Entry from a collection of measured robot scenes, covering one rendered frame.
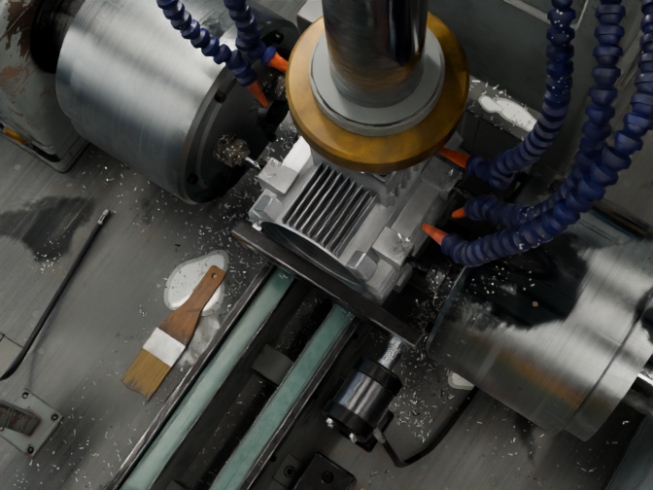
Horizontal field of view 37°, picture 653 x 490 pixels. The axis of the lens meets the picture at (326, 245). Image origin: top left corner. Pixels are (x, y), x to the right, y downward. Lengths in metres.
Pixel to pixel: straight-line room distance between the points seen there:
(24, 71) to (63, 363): 0.40
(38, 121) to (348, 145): 0.54
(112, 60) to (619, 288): 0.59
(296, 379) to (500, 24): 0.48
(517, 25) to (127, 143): 0.46
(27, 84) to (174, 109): 0.27
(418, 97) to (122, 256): 0.62
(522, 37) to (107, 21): 0.46
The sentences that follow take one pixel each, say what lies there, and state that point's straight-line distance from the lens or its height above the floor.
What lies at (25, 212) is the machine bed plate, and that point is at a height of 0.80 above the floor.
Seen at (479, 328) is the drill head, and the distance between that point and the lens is 1.00.
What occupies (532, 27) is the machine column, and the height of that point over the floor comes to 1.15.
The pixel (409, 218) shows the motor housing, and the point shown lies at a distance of 1.09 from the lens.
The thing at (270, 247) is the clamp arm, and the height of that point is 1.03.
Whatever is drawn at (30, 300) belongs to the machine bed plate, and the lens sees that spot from 1.43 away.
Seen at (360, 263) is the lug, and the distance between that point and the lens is 1.04.
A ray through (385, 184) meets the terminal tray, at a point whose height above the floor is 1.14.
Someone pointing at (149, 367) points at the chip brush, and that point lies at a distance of 1.35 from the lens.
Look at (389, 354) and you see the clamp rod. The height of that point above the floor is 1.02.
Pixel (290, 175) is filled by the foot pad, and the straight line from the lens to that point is 1.10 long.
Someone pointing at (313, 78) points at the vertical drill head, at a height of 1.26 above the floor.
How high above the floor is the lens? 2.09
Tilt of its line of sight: 72 degrees down
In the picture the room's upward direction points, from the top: 11 degrees counter-clockwise
